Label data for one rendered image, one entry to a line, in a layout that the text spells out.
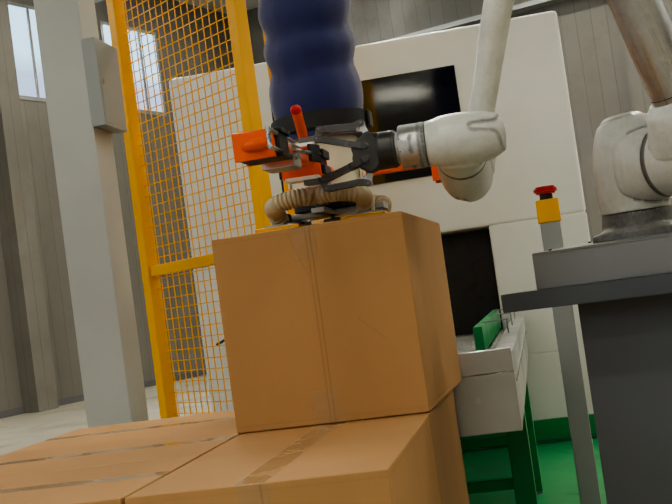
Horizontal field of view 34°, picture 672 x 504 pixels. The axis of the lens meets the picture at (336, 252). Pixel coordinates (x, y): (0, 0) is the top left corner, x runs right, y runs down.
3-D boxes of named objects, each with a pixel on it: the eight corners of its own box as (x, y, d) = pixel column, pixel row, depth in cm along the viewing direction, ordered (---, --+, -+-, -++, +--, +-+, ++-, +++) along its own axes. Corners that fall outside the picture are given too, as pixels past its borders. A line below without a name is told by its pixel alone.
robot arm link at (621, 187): (633, 211, 258) (618, 119, 258) (696, 201, 242) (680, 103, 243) (584, 219, 249) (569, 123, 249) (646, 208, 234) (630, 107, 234)
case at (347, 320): (307, 399, 282) (286, 245, 284) (462, 381, 274) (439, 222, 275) (236, 434, 224) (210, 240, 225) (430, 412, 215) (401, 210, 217)
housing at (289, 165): (269, 174, 210) (266, 151, 210) (304, 168, 209) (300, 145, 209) (260, 171, 203) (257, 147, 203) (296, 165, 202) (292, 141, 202)
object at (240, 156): (247, 167, 198) (243, 139, 198) (287, 160, 196) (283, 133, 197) (234, 162, 189) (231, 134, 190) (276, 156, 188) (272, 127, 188)
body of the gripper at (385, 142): (393, 124, 215) (346, 131, 216) (398, 167, 214) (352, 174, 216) (397, 129, 222) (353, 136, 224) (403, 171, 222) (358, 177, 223)
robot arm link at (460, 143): (425, 157, 210) (434, 185, 222) (507, 145, 208) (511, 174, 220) (421, 107, 214) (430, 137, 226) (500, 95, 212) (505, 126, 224)
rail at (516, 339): (518, 357, 506) (512, 316, 507) (530, 356, 505) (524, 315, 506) (502, 429, 279) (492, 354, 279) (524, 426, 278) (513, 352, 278)
